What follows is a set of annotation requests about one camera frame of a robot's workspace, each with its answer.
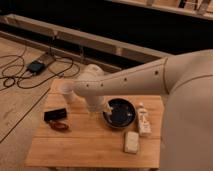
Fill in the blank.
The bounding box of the wooden small table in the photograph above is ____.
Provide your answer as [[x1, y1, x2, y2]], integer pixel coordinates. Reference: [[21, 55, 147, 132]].
[[26, 79, 163, 168]]

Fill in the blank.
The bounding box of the black rectangular box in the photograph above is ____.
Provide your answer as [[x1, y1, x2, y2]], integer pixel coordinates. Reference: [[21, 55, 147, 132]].
[[44, 108, 67, 122]]

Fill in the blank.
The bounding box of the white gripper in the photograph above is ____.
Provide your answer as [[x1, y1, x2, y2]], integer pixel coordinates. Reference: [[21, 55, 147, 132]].
[[85, 96, 112, 116]]

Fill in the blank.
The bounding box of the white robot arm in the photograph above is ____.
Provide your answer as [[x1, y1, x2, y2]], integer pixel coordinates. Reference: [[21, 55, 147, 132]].
[[63, 49, 213, 171]]

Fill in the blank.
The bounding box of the brown red curled object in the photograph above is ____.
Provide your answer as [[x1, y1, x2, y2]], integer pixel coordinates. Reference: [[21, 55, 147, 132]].
[[49, 120, 69, 131]]

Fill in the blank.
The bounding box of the white rectangular sponge block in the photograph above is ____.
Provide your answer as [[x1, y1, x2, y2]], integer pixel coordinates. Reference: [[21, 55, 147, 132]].
[[124, 131, 139, 154]]

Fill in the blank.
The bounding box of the black round bowl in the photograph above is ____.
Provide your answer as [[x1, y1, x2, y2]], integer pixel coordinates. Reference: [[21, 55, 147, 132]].
[[103, 98, 136, 128]]

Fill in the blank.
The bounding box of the black floor cable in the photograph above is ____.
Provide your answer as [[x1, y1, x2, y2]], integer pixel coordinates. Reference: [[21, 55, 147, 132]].
[[0, 44, 82, 90]]

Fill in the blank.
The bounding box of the long wooden shelf beam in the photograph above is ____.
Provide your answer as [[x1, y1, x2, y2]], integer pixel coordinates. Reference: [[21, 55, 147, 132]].
[[0, 14, 169, 62]]

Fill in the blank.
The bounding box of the white tube bottle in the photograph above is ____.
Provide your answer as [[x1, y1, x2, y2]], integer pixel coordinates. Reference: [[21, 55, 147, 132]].
[[137, 103, 151, 136]]

